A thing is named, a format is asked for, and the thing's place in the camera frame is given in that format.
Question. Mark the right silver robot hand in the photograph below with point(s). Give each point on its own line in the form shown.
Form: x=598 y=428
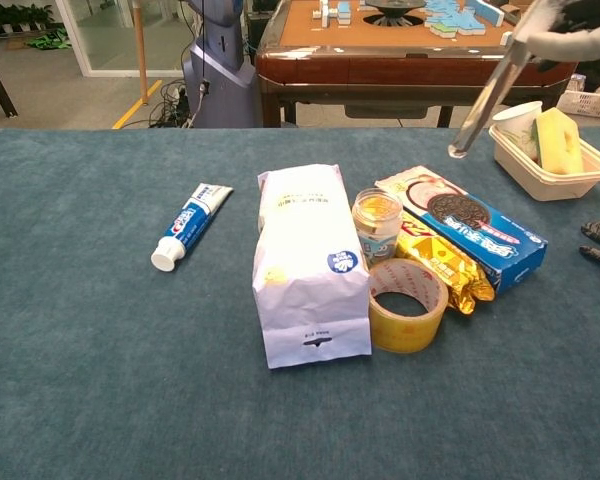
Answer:
x=575 y=42

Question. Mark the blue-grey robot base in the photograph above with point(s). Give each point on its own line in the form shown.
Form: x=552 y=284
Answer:
x=222 y=75

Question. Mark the blue Oreo cookie pack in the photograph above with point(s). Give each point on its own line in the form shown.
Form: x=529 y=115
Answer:
x=490 y=235

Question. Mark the blue white toothpaste tube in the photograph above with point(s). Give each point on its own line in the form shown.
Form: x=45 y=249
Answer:
x=192 y=220

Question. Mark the white mesh basket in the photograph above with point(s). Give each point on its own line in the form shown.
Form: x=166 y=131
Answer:
x=590 y=104

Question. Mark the white paper cup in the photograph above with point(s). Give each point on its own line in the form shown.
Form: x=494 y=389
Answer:
x=515 y=122

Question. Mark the yellow sponge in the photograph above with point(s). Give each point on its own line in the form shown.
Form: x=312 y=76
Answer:
x=560 y=142

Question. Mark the blue white mahjong tile pile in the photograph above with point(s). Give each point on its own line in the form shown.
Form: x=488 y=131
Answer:
x=460 y=20

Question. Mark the white plastic tray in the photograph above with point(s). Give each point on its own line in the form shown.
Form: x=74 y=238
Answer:
x=555 y=185

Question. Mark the brown mahjong table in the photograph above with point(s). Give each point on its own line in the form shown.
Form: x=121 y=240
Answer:
x=380 y=70

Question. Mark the blue white mahjong tile stack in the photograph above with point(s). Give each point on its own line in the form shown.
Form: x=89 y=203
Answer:
x=336 y=12

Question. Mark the yellow foil snack packet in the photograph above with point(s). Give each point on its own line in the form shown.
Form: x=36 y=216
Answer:
x=445 y=265

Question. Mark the yellow packing tape roll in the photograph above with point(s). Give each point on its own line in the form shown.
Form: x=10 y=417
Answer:
x=405 y=332

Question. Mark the white paper bag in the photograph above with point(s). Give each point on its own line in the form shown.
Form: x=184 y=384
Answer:
x=305 y=260

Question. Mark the wooden pole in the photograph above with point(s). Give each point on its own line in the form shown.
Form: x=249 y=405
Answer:
x=140 y=50

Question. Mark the white framed glass partition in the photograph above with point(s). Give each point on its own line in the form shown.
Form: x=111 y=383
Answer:
x=77 y=45

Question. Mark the green potted plants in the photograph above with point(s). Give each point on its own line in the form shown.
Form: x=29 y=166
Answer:
x=15 y=17

